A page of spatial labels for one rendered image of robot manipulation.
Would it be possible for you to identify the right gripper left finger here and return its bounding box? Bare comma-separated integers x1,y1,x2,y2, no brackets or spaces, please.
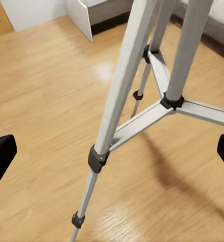
0,134,17,180

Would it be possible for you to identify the camera tripod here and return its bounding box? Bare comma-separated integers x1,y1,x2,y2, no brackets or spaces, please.
70,0,224,242

